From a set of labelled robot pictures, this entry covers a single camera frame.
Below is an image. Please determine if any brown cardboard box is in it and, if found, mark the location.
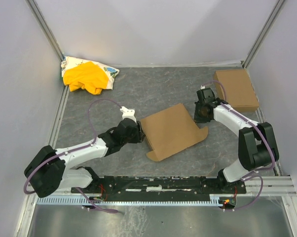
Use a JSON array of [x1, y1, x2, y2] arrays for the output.
[[141, 103, 209, 162], [213, 69, 259, 113]]

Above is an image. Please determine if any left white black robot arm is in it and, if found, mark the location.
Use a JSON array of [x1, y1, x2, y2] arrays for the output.
[[24, 118, 145, 198]]

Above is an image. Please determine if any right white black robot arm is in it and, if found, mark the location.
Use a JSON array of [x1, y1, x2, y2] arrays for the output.
[[194, 87, 279, 184]]

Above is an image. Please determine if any closed brown cardboard box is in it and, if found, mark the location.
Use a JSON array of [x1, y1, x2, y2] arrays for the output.
[[213, 69, 259, 113]]

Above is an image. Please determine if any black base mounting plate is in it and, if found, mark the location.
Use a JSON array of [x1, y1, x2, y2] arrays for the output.
[[80, 176, 246, 200]]

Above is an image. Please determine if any yellow crumpled cloth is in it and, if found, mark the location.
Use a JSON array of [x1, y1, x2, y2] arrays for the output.
[[63, 62, 112, 95]]

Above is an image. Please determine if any white patterned cloth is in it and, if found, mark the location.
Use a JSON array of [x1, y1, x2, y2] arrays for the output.
[[61, 56, 119, 88]]

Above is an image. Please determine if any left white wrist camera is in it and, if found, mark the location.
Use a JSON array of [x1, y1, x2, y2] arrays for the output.
[[119, 106, 137, 122]]

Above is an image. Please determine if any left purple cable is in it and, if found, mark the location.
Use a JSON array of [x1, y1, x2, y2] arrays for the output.
[[23, 98, 124, 213]]

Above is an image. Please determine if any light blue slotted cable duct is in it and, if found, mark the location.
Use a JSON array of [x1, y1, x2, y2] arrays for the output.
[[37, 194, 225, 206]]

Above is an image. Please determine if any aluminium front rail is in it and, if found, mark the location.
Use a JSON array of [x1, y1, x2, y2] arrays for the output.
[[245, 176, 297, 197]]

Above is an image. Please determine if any right aluminium frame post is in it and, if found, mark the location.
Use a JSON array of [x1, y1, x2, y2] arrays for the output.
[[242, 0, 287, 69]]

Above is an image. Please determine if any aluminium frame post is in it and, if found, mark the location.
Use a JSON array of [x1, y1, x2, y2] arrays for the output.
[[25, 0, 64, 61], [242, 0, 287, 69]]

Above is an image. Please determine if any left aluminium frame post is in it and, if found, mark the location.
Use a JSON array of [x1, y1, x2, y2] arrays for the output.
[[25, 0, 64, 61]]

